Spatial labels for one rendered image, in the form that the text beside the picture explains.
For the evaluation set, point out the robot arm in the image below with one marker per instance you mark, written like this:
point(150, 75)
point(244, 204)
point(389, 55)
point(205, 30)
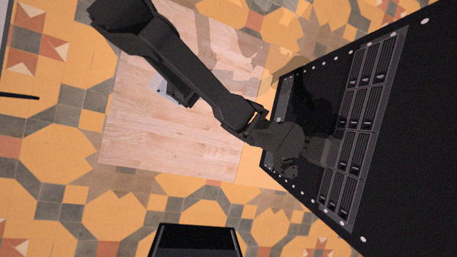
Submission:
point(188, 79)

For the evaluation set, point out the tan flat board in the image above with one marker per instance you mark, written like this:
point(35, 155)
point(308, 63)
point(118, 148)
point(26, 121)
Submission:
point(279, 61)

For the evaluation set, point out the black metal rack frame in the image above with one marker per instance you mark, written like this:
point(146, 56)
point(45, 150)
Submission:
point(408, 203)

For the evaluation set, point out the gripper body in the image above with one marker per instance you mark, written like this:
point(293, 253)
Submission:
point(322, 149)

